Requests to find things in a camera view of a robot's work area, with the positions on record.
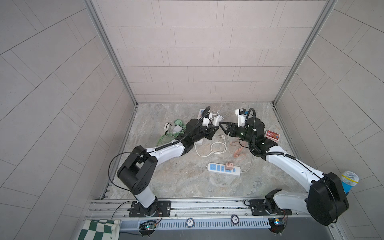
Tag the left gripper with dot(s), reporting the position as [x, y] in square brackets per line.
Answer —
[208, 130]

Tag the pink charger plug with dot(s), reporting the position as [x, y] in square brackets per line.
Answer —
[229, 166]

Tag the white charger with cable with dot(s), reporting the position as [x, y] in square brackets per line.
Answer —
[216, 118]

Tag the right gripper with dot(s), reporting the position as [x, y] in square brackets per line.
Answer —
[231, 125]

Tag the green checkered cloth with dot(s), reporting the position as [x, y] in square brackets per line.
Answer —
[100, 230]

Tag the red card box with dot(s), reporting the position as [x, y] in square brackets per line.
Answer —
[272, 136]

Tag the green charger plug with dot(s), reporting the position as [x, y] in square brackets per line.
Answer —
[178, 122]

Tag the aluminium mounting rail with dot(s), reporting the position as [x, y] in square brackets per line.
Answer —
[196, 208]

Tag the blue toy microphone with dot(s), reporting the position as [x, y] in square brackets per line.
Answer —
[349, 180]

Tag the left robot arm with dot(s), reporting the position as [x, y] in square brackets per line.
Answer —
[137, 170]

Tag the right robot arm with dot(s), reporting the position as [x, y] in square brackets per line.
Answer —
[325, 198]

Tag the short blue power strip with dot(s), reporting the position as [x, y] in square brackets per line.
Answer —
[221, 169]

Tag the long multicolour power strip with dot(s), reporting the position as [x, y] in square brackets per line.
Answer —
[204, 114]

